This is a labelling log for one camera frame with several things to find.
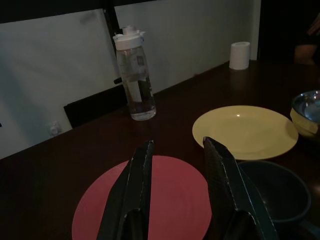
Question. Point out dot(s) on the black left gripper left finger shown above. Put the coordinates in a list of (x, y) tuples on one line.
[(130, 197)]

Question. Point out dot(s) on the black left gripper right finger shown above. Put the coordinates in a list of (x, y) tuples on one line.
[(230, 190)]

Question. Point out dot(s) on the red round plate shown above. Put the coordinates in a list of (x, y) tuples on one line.
[(172, 197)]

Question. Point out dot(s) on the dark blue bowl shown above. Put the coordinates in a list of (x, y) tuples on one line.
[(280, 190)]

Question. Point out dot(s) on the yellow round plate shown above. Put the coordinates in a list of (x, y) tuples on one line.
[(250, 130)]

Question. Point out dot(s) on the black chair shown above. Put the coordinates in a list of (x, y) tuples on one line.
[(95, 107)]

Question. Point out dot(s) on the steel bowl with yellow band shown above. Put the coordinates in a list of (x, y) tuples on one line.
[(306, 112)]

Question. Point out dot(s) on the clear water bottle white lid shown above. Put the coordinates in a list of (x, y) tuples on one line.
[(136, 80)]

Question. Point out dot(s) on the white paper roll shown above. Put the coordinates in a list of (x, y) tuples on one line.
[(239, 55)]

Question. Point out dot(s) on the seated person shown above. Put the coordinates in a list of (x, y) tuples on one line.
[(306, 47)]

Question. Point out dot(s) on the white wall socket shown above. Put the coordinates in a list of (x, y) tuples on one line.
[(54, 128)]

